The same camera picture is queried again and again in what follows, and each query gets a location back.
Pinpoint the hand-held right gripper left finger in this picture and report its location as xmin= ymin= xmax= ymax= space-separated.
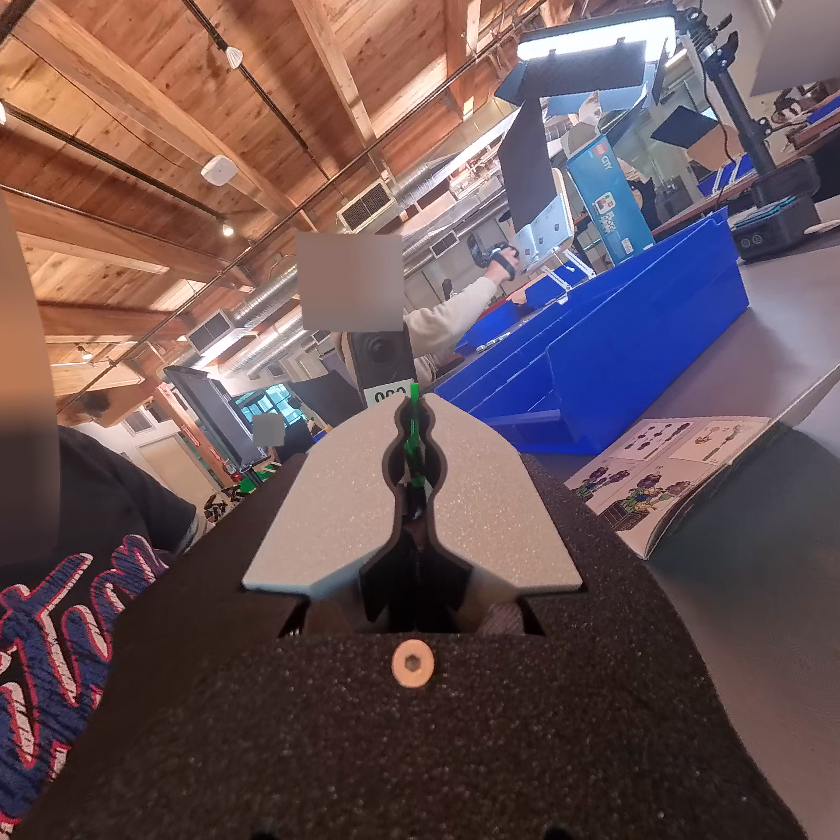
xmin=243 ymin=393 xmax=410 ymax=628

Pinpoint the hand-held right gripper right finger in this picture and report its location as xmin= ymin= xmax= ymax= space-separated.
xmin=420 ymin=393 xmax=584 ymax=628

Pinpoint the green lego stem piece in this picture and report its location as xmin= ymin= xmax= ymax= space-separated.
xmin=403 ymin=380 xmax=429 ymax=490

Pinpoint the blue plastic bin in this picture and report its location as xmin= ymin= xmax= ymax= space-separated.
xmin=434 ymin=206 xmax=752 ymax=458

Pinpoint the lego instruction booklet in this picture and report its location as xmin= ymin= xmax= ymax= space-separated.
xmin=563 ymin=372 xmax=840 ymax=561

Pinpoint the person's dark printed sweatshirt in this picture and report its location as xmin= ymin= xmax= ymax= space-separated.
xmin=0 ymin=426 xmax=207 ymax=825

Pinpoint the tall blue cardboard box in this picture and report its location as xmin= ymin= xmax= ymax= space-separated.
xmin=563 ymin=130 xmax=656 ymax=271

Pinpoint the bright studio light panel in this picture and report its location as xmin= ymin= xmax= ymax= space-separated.
xmin=495 ymin=12 xmax=685 ymax=109

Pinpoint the small black box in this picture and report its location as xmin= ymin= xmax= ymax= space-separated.
xmin=728 ymin=193 xmax=824 ymax=262

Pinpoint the black light stand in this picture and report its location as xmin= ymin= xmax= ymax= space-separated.
xmin=680 ymin=7 xmax=817 ymax=200

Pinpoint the silver ventilation duct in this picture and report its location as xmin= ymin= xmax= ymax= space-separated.
xmin=230 ymin=79 xmax=578 ymax=342

